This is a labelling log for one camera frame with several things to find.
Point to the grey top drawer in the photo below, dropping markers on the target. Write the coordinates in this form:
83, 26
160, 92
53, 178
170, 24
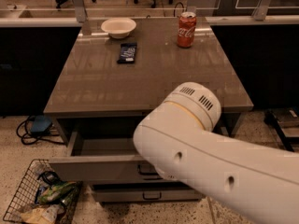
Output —
103, 161

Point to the grey drawer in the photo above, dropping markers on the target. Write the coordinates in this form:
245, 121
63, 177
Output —
103, 161
145, 192

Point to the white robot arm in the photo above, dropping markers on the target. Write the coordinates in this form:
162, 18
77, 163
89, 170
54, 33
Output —
260, 183

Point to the grey drawer cabinet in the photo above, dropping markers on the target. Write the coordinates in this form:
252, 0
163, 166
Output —
100, 98

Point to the grey bottom drawer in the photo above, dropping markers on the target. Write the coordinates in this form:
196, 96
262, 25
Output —
145, 192

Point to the dark blue snack bar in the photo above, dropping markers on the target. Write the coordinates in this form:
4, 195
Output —
127, 54

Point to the white bowl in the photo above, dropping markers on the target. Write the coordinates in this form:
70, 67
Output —
118, 28

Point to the red coca-cola can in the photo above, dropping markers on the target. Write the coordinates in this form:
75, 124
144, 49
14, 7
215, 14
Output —
186, 28

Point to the blue foot pedal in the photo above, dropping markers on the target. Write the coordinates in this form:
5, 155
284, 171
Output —
41, 125

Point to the green soda can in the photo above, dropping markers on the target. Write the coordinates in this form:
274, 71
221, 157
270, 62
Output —
70, 197

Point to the green chip bag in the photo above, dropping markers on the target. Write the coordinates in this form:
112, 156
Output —
55, 192

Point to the yellow snack packet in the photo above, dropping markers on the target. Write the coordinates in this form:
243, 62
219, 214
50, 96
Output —
41, 214

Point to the black wire basket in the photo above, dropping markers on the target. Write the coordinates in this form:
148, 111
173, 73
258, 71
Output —
38, 177

